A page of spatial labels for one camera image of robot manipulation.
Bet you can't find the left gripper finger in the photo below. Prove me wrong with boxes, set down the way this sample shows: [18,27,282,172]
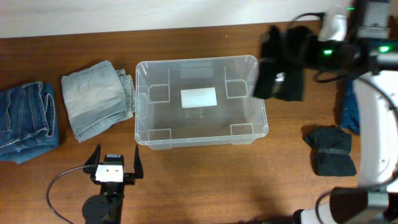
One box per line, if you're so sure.
[134,145,144,179]
[83,144,101,173]

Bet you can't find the black garment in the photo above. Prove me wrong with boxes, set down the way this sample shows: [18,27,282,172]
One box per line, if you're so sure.
[253,26,313,101]

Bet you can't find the blue garment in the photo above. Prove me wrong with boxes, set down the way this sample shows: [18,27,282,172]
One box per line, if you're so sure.
[339,79,360,134]

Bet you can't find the light blue jeans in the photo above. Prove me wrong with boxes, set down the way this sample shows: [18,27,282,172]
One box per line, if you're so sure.
[61,60,136,142]

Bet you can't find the dark teal garment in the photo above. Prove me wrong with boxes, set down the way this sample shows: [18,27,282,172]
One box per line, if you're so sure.
[303,126,357,177]

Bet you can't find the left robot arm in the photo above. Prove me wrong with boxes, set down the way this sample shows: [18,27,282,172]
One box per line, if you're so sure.
[82,145,144,224]

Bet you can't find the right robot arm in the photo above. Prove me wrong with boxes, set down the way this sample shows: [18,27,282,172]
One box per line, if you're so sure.
[284,1,397,223]

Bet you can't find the dark blue folded jeans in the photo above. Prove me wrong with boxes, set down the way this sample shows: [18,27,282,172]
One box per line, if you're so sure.
[1,82,60,164]

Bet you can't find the clear plastic storage box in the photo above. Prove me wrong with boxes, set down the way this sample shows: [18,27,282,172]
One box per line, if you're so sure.
[134,55,269,150]

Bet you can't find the white label in box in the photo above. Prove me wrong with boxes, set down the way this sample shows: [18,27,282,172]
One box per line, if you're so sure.
[181,87,217,108]

